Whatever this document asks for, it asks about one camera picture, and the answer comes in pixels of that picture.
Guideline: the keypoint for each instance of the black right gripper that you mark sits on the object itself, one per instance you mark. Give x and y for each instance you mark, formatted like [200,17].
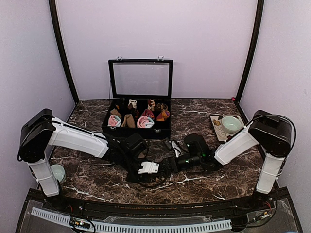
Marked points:
[168,166]

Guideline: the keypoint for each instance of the brown tan rolled sock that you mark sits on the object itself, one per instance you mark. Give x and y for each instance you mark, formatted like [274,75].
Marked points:
[128,121]

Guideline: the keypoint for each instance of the white slotted cable duct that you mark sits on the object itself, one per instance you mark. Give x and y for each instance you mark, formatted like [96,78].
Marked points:
[93,226]

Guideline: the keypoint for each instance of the maroon teal rolled sock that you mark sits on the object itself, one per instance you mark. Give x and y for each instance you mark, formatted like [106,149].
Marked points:
[148,113]

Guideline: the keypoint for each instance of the maroon purple orange striped sock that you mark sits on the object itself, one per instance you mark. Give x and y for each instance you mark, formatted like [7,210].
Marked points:
[163,116]

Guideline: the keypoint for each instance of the pale green ceramic bowl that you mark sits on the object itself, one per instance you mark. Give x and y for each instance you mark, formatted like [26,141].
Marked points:
[230,124]

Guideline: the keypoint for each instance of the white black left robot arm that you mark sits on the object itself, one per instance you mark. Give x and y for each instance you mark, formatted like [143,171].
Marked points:
[46,130]

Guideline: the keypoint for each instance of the square floral ceramic plate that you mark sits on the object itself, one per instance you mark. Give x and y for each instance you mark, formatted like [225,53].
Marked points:
[216,123]

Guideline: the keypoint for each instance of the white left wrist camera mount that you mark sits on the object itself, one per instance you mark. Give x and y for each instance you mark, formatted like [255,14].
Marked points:
[148,167]

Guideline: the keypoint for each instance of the black sock organizer box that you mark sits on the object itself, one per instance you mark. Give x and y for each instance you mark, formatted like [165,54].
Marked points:
[149,82]

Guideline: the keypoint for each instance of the brown argyle sock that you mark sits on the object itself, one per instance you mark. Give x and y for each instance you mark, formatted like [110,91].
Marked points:
[152,178]

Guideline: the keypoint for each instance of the black frame post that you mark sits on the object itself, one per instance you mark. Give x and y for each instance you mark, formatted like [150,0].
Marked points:
[251,51]
[61,50]

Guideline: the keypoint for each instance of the pink white rolled sock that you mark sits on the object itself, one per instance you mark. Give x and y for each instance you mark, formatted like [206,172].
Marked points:
[114,121]
[145,122]

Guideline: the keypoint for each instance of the black front table rail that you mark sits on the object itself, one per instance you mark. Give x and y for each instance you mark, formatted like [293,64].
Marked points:
[233,208]

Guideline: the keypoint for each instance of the pink white rolled sock right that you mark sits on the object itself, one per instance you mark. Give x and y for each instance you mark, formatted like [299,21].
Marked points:
[145,122]

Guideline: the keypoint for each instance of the black left frame post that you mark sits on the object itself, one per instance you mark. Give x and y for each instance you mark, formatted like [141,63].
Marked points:
[61,50]

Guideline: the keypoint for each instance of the pale green bowl left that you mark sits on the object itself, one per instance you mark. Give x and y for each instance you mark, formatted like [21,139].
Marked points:
[59,172]

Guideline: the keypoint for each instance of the black right frame post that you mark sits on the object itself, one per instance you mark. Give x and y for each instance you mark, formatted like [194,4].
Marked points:
[251,51]

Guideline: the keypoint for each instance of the cream brown rolled sock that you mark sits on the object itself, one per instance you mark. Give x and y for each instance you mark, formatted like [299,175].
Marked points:
[132,104]

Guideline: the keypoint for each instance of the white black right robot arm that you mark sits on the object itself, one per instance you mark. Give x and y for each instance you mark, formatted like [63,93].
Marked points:
[274,135]

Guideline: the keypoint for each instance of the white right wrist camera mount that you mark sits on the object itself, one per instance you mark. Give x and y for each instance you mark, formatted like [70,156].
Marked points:
[173,146]

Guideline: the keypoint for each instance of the pink white rolled sock left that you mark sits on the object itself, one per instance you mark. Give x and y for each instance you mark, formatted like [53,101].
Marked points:
[114,121]

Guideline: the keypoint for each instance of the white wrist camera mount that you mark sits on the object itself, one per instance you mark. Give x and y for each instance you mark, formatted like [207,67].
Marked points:
[173,146]
[148,167]

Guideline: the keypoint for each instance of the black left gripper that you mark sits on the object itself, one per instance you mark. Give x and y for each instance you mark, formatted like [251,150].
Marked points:
[143,177]

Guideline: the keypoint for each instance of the leopard pattern rolled sock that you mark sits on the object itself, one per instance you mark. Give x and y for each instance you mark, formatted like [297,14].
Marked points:
[160,107]

